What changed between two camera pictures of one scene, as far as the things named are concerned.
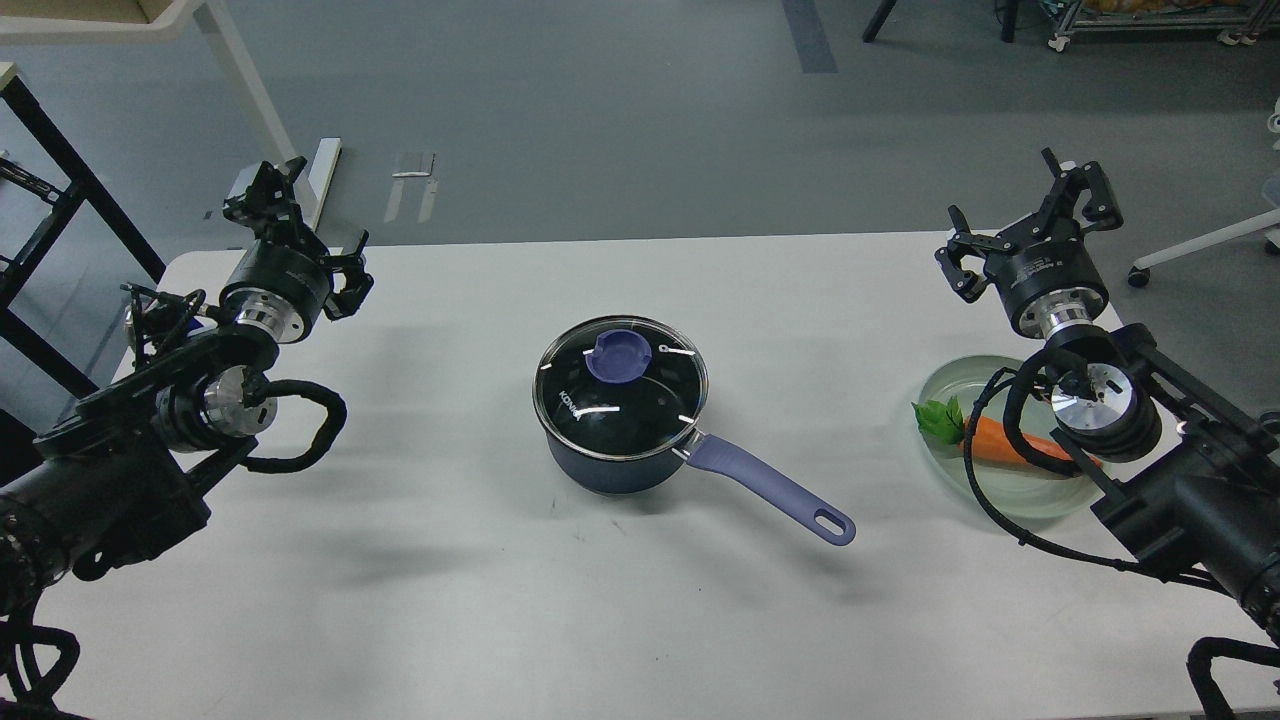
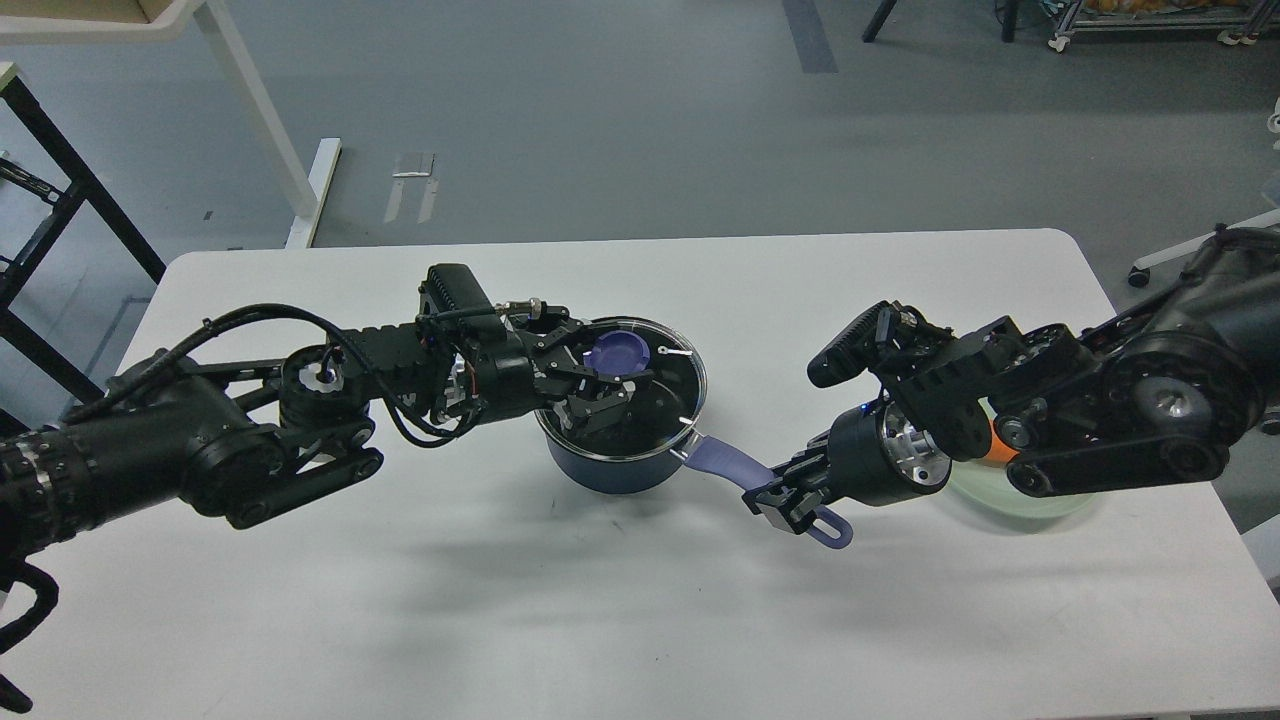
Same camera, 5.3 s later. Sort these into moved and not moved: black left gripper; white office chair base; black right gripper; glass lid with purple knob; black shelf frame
Moved: black right gripper; black left gripper
Not moved: glass lid with purple knob; white office chair base; black shelf frame
